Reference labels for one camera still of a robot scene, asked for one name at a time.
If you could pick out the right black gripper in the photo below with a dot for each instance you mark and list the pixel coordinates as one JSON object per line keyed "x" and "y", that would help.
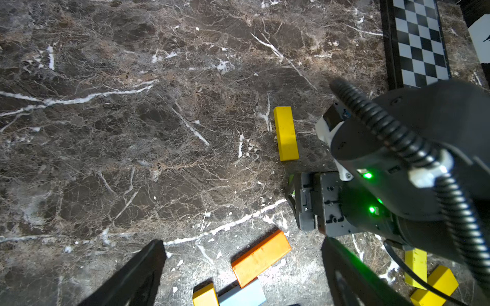
{"x": 322, "y": 201}

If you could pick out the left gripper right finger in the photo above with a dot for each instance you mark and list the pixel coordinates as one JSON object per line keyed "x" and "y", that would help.
{"x": 351, "y": 282}

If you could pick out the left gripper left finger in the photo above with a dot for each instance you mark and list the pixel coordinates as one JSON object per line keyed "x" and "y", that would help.
{"x": 137, "y": 282}

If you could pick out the long yellow block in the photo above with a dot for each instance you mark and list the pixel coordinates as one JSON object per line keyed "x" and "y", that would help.
{"x": 205, "y": 296}

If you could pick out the orange block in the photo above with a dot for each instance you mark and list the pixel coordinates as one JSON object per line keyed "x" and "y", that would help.
{"x": 259, "y": 258}

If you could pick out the light blue block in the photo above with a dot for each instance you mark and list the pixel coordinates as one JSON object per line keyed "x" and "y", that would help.
{"x": 250, "y": 295}

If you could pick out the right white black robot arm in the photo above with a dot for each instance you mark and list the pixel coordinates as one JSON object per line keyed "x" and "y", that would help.
{"x": 412, "y": 166}

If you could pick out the black white checkerboard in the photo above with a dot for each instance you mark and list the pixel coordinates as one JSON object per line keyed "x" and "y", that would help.
{"x": 414, "y": 43}

